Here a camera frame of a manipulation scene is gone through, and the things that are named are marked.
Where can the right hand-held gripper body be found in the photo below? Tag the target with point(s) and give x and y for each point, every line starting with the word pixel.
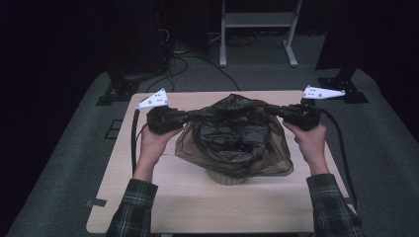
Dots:
pixel 303 117

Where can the black plastic trash bag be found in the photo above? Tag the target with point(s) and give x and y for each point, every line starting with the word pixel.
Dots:
pixel 230 141

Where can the green plastic trash bin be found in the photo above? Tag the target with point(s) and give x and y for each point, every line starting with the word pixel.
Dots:
pixel 227 180

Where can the black metal stand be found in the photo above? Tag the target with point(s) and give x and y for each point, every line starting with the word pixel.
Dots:
pixel 349 75
pixel 122 89

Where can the person's left hand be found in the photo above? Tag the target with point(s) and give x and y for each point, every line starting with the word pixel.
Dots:
pixel 154 144

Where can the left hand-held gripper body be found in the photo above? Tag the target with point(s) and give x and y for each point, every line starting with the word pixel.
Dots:
pixel 163 120

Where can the white metal desk frame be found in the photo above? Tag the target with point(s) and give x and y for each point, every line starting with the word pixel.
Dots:
pixel 258 19

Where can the person's right hand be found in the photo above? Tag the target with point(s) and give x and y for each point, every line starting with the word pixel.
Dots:
pixel 311 143

